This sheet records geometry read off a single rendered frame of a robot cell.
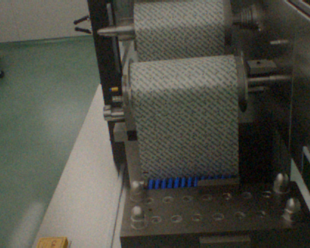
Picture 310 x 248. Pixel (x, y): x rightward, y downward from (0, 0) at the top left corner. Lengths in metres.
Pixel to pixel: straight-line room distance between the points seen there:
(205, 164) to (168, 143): 0.11
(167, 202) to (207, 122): 0.20
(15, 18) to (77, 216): 5.95
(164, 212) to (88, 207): 0.33
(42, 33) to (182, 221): 6.16
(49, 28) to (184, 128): 5.98
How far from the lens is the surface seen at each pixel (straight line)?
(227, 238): 0.89
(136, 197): 0.98
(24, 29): 6.99
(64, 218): 1.20
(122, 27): 1.19
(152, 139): 0.99
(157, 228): 0.90
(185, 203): 0.96
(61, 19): 6.78
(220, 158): 1.02
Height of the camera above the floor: 1.61
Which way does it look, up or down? 26 degrees down
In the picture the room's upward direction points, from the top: 6 degrees counter-clockwise
